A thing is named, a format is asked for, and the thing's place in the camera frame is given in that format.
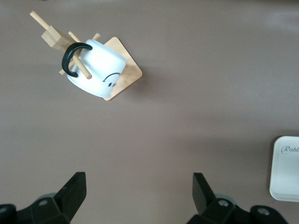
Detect brown table cover mat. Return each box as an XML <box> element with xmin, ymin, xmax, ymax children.
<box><xmin>0</xmin><ymin>0</ymin><xmax>299</xmax><ymax>224</ymax></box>

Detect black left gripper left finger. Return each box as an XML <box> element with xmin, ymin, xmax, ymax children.
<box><xmin>29</xmin><ymin>172</ymin><xmax>88</xmax><ymax>224</ymax></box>

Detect cream rectangular rabbit tray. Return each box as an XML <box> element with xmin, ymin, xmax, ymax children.
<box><xmin>268</xmin><ymin>136</ymin><xmax>299</xmax><ymax>203</ymax></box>

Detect wooden cup rack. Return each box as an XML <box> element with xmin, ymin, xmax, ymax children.
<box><xmin>29</xmin><ymin>10</ymin><xmax>143</xmax><ymax>102</ymax></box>

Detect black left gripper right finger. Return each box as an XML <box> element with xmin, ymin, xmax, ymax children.
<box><xmin>187</xmin><ymin>172</ymin><xmax>251</xmax><ymax>224</ymax></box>

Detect white smiley cup black handle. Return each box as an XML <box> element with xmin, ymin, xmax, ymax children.
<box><xmin>61</xmin><ymin>39</ymin><xmax>128</xmax><ymax>99</ymax></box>

